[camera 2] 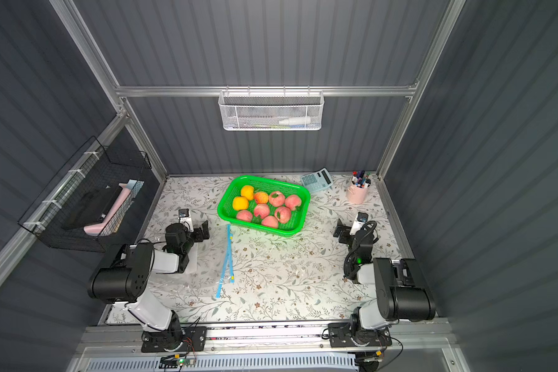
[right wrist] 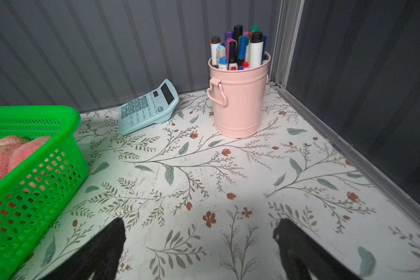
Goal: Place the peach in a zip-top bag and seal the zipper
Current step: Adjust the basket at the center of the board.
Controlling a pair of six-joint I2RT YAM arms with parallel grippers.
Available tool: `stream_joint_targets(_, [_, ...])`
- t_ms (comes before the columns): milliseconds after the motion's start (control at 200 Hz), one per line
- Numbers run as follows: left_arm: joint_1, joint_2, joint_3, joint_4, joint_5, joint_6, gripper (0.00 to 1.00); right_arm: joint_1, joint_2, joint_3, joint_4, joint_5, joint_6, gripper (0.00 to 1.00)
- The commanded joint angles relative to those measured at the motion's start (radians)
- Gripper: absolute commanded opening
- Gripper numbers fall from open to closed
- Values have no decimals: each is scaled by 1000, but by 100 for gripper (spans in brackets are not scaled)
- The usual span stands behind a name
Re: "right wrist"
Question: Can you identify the pink metal pen bucket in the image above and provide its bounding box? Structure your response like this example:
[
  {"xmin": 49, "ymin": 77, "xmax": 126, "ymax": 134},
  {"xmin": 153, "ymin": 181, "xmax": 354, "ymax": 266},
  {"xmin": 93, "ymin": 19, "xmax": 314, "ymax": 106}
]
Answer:
[{"xmin": 206, "ymin": 53, "xmax": 271, "ymax": 138}]

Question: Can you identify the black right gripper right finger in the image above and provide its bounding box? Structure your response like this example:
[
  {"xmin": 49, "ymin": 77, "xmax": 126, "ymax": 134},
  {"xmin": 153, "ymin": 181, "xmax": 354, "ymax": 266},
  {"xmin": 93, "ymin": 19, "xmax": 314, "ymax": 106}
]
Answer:
[{"xmin": 273, "ymin": 219, "xmax": 359, "ymax": 280}]

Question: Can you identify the green plastic basket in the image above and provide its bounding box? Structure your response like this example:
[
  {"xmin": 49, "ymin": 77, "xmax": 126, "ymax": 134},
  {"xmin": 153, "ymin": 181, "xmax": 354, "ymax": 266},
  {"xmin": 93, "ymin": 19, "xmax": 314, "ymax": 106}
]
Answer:
[{"xmin": 0, "ymin": 106, "xmax": 88, "ymax": 280}]

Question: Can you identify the blue marker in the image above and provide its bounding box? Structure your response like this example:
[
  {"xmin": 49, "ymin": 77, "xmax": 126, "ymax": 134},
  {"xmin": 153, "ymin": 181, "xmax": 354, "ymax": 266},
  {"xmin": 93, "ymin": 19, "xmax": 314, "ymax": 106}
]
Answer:
[{"xmin": 237, "ymin": 36, "xmax": 249, "ymax": 67}]

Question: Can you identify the light blue calculator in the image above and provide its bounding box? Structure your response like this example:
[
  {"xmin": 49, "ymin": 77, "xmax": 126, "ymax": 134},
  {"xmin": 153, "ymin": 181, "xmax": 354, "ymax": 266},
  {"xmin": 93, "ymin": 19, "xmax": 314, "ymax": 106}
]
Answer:
[{"xmin": 119, "ymin": 79, "xmax": 179, "ymax": 135}]

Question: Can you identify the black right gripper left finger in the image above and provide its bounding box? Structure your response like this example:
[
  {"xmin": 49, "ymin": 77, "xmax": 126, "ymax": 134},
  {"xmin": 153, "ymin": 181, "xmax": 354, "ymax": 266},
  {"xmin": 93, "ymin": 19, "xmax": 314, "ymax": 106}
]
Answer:
[{"xmin": 43, "ymin": 218, "xmax": 126, "ymax": 280}]

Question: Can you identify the white marker black cap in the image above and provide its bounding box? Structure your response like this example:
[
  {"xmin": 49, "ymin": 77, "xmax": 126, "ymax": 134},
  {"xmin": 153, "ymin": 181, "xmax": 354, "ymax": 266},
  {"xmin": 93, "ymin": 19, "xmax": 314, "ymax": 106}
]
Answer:
[{"xmin": 249, "ymin": 31, "xmax": 264, "ymax": 68}]

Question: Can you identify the white marker brown cap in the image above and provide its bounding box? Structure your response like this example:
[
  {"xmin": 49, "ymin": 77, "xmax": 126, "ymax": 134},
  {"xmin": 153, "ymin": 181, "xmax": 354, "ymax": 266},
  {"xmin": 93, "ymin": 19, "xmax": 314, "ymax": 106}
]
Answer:
[{"xmin": 210, "ymin": 36, "xmax": 221, "ymax": 65}]

